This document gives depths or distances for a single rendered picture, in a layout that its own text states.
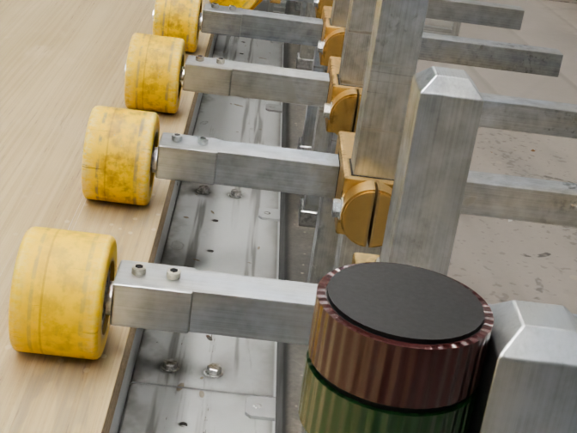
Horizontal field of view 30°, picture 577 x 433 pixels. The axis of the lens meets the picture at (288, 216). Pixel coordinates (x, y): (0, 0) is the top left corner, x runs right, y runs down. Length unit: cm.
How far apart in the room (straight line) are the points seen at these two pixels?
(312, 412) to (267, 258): 114
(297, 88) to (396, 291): 79
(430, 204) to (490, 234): 273
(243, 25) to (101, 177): 53
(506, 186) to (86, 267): 40
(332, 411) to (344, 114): 74
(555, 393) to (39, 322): 38
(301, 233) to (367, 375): 106
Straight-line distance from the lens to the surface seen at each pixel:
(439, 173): 60
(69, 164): 101
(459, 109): 59
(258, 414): 117
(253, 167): 91
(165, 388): 120
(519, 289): 303
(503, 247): 326
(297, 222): 143
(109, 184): 90
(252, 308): 68
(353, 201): 84
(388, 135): 85
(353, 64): 109
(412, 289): 37
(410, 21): 83
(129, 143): 89
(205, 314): 68
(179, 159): 90
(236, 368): 125
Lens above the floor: 128
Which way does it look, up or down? 24 degrees down
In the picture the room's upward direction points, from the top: 8 degrees clockwise
